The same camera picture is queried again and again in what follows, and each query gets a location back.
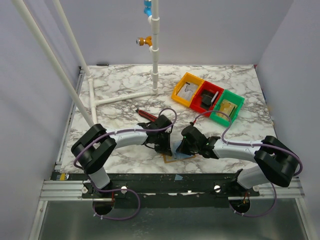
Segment mustard yellow card holder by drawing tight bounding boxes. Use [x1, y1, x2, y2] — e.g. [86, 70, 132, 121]
[162, 140, 196, 164]

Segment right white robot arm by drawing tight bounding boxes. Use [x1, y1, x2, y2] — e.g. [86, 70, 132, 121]
[176, 125, 300, 189]

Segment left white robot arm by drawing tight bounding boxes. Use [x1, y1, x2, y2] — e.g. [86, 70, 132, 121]
[71, 114, 173, 190]

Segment gold cards in green bin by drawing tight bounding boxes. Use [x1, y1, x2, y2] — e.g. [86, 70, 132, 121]
[216, 99, 238, 121]

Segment cards in yellow bin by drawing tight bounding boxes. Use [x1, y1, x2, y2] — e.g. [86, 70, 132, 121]
[177, 82, 198, 101]

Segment red black utility knife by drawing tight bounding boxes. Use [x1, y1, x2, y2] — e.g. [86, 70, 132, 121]
[135, 109, 157, 122]

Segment black items in red bin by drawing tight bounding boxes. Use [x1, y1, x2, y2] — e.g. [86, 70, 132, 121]
[200, 89, 219, 110]

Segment red plastic bin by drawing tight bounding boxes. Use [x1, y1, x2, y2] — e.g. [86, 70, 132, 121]
[189, 81, 224, 113]

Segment green plastic bin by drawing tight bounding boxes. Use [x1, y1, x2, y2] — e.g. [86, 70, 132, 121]
[209, 89, 245, 127]

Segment yellow plastic bin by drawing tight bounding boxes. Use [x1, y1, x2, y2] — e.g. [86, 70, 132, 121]
[171, 72, 205, 107]

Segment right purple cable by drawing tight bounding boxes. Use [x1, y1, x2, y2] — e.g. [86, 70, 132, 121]
[190, 110, 304, 218]

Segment purple cable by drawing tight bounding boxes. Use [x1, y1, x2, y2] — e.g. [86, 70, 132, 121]
[190, 110, 304, 218]
[73, 108, 178, 221]

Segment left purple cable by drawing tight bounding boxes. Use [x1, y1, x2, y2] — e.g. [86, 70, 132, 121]
[73, 108, 178, 221]

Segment black mounting rail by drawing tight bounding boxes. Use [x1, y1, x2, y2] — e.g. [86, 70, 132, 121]
[40, 173, 259, 212]

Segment white PVC pipe frame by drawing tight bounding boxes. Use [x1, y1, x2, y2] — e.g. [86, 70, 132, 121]
[12, 0, 160, 127]

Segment orange camera on pole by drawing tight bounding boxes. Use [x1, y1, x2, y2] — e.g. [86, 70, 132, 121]
[136, 36, 153, 47]

